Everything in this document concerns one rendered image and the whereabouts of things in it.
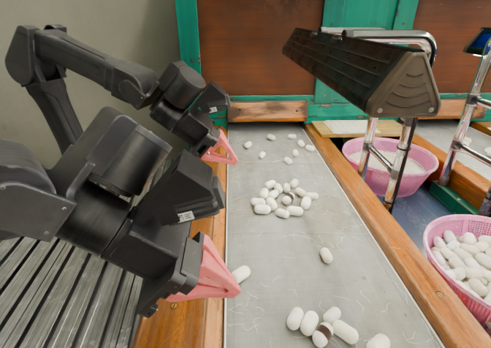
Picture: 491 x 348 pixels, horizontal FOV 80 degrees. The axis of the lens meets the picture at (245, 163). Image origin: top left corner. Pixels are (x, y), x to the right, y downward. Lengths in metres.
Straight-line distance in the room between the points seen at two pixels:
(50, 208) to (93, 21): 1.78
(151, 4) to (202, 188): 1.73
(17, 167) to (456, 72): 1.36
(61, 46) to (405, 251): 0.75
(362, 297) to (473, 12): 1.10
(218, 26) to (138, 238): 0.91
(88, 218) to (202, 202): 0.10
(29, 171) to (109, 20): 1.76
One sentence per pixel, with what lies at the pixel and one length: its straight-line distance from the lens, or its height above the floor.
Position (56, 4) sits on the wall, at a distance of 2.07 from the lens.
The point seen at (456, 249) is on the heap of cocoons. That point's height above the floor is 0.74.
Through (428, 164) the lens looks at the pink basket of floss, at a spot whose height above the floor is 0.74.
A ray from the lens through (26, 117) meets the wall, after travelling 2.29.
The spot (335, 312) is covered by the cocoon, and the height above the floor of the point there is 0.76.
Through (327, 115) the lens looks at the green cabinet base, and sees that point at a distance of 1.20.
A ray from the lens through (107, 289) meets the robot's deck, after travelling 0.67.
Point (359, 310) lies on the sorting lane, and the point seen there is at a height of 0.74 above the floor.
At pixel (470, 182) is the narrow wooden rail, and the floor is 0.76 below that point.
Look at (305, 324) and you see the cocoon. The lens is 0.47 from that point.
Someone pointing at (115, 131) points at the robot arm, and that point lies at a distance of 0.28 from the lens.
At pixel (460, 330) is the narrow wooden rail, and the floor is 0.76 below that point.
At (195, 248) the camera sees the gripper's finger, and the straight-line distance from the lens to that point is 0.31.
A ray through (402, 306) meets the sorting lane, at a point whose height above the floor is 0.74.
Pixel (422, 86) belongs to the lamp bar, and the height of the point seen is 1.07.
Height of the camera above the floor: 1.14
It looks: 27 degrees down
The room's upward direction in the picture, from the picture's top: straight up
